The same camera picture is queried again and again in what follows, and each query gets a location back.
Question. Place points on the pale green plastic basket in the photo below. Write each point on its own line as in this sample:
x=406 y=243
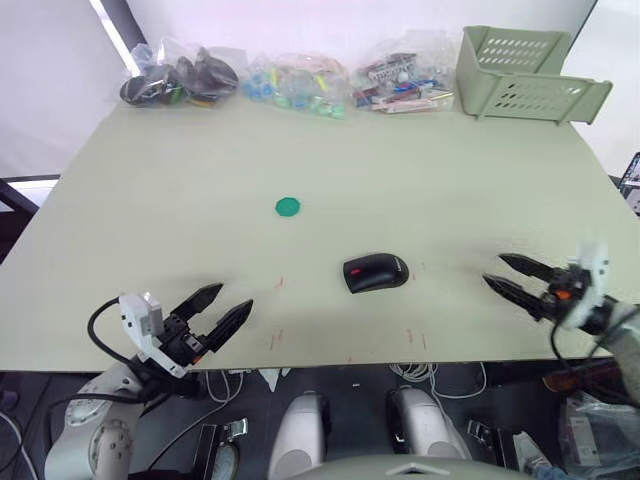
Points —
x=515 y=85

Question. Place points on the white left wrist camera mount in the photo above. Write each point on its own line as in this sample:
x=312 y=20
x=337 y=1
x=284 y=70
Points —
x=142 y=320

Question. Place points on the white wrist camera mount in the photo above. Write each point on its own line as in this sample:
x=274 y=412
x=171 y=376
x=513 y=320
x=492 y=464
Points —
x=142 y=320
x=595 y=272

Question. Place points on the clear plastic bag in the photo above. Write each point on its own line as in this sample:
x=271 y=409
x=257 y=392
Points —
x=600 y=430

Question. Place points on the grey robot torso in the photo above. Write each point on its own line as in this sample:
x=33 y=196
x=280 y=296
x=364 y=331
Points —
x=410 y=469

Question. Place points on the black computer mouse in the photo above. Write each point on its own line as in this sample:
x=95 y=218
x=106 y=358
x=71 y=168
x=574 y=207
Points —
x=375 y=272

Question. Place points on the white right robot leg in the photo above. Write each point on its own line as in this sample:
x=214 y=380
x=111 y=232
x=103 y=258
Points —
x=425 y=425

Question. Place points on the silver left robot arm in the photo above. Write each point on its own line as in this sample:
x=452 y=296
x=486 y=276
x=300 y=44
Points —
x=100 y=430

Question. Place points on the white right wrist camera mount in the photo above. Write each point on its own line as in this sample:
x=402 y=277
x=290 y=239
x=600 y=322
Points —
x=595 y=272

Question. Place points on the white robot leg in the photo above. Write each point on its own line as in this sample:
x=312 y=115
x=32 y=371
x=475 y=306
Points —
x=425 y=425
x=297 y=435

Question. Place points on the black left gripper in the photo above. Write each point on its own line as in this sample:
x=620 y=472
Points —
x=181 y=342

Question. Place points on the plastic bag of dark parts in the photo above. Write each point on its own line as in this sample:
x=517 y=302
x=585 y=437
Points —
x=200 y=75

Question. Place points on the green round disc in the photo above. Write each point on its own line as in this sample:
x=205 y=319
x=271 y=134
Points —
x=288 y=206

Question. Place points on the white left robot leg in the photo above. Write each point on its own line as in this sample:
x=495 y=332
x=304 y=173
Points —
x=297 y=435

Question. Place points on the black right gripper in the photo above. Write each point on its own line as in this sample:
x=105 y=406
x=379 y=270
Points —
x=562 y=292

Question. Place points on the dark side furniture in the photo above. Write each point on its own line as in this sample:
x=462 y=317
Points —
x=20 y=195

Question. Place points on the plastic bag of blue-green parts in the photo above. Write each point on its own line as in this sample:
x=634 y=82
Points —
x=295 y=85

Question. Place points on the plastic bag of mixed items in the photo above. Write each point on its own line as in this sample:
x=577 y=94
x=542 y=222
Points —
x=400 y=80

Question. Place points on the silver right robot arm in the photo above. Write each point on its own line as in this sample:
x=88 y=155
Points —
x=622 y=330

